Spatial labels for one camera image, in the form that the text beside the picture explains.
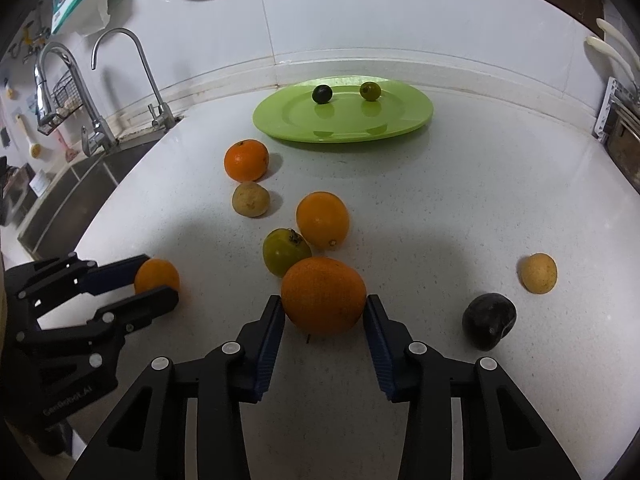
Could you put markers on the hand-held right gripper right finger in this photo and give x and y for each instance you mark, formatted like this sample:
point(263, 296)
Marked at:
point(377, 355)

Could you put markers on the large orange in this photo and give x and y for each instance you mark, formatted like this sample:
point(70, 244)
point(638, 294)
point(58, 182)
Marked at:
point(323, 295)

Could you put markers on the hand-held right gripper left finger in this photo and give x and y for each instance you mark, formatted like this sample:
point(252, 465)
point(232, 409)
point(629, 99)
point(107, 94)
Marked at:
point(270, 340)

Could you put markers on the chrome pull-out faucet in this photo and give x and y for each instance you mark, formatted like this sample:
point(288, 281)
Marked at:
point(100, 135)

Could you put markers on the smooth yellow fruit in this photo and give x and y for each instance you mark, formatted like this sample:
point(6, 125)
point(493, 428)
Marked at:
point(538, 273)

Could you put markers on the green plate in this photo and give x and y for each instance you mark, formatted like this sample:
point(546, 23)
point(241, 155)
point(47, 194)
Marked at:
point(300, 120)

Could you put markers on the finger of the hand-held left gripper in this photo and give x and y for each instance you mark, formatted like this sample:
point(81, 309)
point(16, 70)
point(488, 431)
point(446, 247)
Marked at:
point(112, 275)
point(145, 305)

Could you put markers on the metal utensil rack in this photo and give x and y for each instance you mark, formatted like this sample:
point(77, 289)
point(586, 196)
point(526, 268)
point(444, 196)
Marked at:
point(625, 135)

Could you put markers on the kitchen sink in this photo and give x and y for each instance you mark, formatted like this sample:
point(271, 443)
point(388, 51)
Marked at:
point(75, 180)

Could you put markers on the yellow wall hook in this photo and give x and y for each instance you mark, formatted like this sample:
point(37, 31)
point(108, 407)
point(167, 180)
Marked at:
point(26, 35)

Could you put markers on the dark purple plum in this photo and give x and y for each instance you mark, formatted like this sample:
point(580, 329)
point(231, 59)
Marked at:
point(488, 322)

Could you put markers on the small dark green fruit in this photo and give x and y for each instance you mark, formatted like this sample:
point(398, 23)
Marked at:
point(322, 94)

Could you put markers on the green persimmon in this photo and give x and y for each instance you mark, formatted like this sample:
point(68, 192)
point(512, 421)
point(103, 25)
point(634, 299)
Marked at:
point(282, 255)

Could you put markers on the medium orange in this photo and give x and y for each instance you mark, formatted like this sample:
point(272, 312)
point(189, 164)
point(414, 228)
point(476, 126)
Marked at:
point(322, 220)

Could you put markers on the speckled brown-yellow fruit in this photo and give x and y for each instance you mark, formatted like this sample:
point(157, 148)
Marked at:
point(251, 200)

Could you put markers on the small tangerine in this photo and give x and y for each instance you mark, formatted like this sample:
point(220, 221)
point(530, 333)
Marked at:
point(157, 274)

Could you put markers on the gooseneck faucet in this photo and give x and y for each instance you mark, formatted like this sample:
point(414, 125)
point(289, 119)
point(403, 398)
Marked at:
point(161, 115)

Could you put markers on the dish brush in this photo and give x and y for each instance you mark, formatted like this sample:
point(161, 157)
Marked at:
point(34, 150)

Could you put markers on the small olive green fruit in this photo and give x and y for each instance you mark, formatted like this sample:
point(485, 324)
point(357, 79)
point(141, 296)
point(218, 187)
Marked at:
point(370, 91)

